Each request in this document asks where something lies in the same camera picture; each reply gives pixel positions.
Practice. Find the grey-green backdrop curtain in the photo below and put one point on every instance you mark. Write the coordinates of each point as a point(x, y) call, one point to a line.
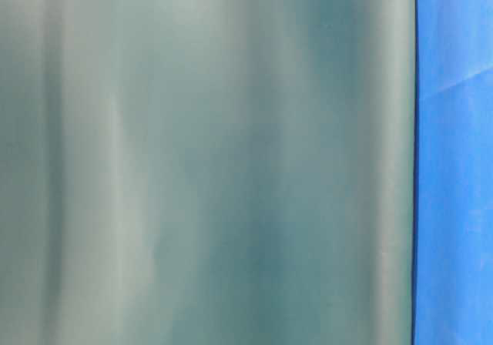
point(207, 171)

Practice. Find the blue table cloth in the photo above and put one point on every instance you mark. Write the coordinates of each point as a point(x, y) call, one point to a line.
point(453, 290)

